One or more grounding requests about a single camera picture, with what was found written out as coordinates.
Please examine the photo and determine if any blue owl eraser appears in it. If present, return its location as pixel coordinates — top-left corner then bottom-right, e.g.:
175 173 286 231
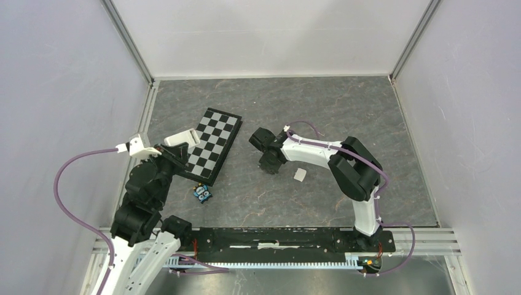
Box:
193 183 213 204

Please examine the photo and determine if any black white chessboard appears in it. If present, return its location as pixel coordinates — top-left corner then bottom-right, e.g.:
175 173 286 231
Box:
179 108 243 186

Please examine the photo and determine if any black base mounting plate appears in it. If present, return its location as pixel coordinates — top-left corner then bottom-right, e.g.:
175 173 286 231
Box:
179 227 396 262

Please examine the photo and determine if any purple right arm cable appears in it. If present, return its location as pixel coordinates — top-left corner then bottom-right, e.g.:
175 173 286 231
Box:
284 120 417 278

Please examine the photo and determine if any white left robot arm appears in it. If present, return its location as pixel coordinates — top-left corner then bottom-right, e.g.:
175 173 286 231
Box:
96 141 193 294

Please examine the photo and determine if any white remote control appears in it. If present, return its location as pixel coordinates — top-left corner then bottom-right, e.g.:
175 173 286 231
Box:
163 128 200 149

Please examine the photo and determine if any white battery cover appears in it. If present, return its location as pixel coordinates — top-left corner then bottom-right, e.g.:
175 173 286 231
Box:
294 168 307 182

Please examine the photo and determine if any white slotted cable duct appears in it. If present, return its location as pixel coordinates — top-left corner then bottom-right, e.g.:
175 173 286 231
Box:
163 256 362 270

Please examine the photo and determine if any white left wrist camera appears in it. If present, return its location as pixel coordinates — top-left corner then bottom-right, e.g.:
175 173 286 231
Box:
115 133 162 160

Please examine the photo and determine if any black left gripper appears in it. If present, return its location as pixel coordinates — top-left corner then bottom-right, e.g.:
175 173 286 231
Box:
142 141 190 206

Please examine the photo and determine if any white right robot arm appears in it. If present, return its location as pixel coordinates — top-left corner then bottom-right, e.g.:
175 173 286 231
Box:
249 127 388 251

